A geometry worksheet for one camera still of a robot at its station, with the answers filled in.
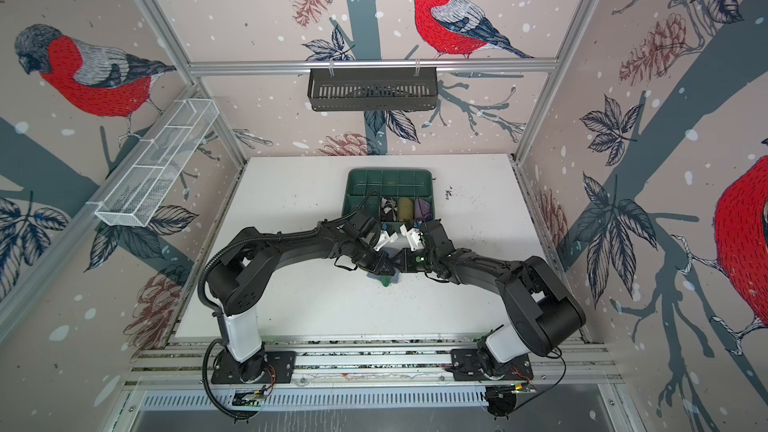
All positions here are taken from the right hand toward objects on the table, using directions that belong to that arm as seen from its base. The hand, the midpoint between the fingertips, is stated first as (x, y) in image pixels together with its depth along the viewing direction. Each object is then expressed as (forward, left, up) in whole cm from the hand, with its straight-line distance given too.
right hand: (390, 264), depth 87 cm
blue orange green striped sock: (-4, +1, -2) cm, 5 cm away
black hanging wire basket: (+57, +9, +24) cm, 63 cm away
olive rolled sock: (+19, -4, +2) cm, 20 cm away
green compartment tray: (+24, -4, +2) cm, 25 cm away
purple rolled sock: (+20, -10, +1) cm, 22 cm away
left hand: (-3, -1, 0) cm, 3 cm away
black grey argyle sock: (+18, +1, +4) cm, 18 cm away
